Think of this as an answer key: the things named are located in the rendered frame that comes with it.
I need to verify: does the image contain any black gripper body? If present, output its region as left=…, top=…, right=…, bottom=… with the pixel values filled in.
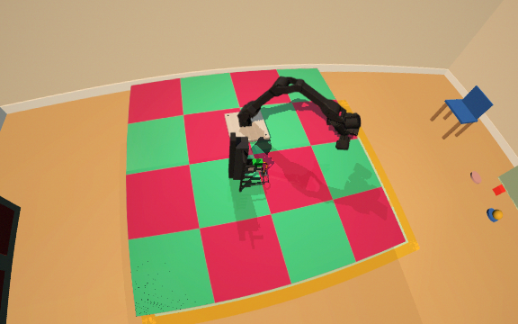
left=335, top=127, right=349, bottom=150

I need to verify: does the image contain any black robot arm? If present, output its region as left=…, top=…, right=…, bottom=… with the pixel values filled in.
left=237, top=76, right=361, bottom=137

